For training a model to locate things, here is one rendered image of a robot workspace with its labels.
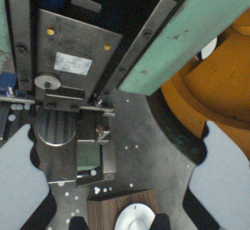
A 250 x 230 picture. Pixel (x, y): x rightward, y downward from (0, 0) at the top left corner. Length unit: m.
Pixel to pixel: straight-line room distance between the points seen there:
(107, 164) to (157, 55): 0.56
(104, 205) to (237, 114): 0.84
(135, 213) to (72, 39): 1.00
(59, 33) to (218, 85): 0.40
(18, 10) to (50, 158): 0.42
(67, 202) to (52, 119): 0.86
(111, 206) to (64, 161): 0.57
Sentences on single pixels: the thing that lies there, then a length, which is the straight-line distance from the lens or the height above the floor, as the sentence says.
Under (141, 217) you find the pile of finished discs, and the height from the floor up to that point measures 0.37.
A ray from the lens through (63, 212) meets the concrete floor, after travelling 1.35.
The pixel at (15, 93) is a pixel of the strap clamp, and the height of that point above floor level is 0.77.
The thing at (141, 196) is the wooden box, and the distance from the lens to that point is 1.15.
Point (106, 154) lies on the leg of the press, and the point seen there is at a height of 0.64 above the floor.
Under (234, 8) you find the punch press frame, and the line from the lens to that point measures 0.29.
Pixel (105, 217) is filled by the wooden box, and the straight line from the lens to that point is 1.06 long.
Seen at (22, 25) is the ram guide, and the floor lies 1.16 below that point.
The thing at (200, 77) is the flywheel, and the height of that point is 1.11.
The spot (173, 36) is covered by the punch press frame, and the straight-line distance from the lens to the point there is 0.28.
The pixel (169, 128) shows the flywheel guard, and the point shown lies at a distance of 0.53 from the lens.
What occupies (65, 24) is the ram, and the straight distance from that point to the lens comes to 0.30.
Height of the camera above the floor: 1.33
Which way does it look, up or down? 51 degrees down
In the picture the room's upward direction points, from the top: 44 degrees clockwise
